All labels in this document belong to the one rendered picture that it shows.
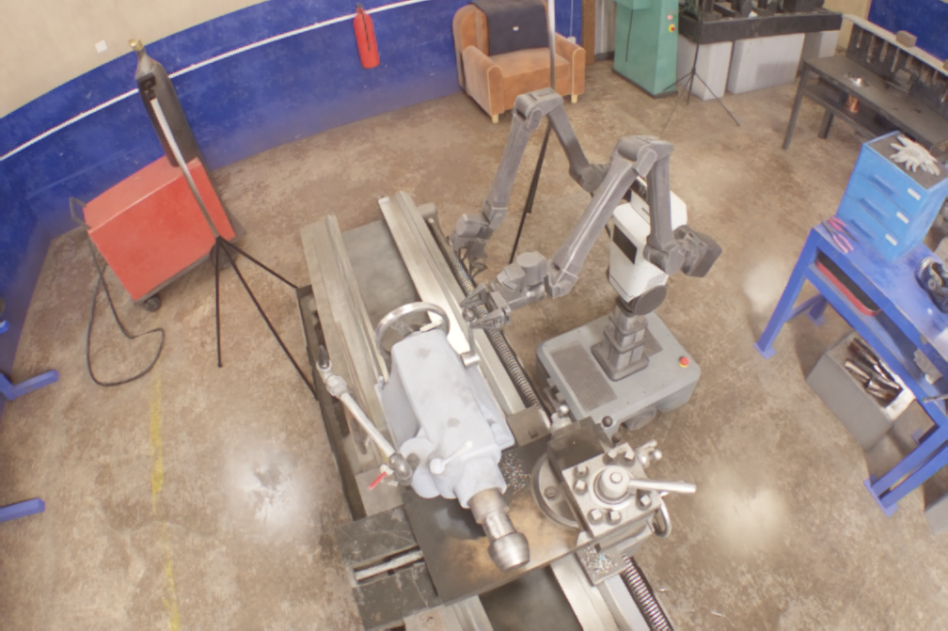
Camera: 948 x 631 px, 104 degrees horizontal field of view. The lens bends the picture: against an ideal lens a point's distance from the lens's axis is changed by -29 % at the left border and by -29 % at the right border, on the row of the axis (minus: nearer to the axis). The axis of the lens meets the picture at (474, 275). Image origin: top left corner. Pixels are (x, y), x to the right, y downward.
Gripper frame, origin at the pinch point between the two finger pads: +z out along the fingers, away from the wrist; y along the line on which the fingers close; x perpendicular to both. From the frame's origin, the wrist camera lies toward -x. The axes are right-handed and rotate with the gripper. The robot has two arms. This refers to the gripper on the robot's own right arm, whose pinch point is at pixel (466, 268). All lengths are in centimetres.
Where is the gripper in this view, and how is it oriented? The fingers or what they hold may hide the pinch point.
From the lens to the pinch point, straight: 185.4
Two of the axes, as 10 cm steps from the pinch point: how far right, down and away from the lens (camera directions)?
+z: -3.9, 7.6, 5.2
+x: 8.4, 0.6, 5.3
